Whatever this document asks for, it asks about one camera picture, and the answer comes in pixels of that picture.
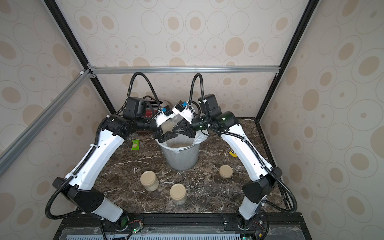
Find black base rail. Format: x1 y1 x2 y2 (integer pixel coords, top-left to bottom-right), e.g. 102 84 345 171
54 211 312 240

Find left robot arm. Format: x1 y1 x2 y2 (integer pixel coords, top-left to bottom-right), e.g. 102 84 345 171
45 72 177 229

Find left side aluminium rail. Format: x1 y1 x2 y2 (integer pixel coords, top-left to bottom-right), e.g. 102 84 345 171
1 70 91 175

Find red polka dot toaster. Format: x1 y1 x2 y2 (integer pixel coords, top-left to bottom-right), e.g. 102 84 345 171
145 100 170 118

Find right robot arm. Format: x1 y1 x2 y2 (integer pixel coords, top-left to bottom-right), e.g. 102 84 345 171
172 73 298 229

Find beige jar lid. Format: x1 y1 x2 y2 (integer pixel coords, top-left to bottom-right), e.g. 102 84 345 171
219 165 233 179

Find glass rice jar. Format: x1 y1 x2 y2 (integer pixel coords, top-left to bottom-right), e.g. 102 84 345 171
161 115 184 134
140 171 159 192
170 184 187 205

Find yellow snack packet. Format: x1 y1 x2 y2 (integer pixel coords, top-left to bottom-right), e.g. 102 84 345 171
229 150 238 158

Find green snack packet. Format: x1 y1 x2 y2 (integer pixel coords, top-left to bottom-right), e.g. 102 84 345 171
131 140 140 151

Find horizontal aluminium rail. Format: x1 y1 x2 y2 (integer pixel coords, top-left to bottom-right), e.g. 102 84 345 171
90 66 280 74

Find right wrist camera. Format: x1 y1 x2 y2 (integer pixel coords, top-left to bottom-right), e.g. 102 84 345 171
172 101 194 124

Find white plastic bin liner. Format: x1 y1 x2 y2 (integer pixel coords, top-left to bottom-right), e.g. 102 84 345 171
156 130 208 154

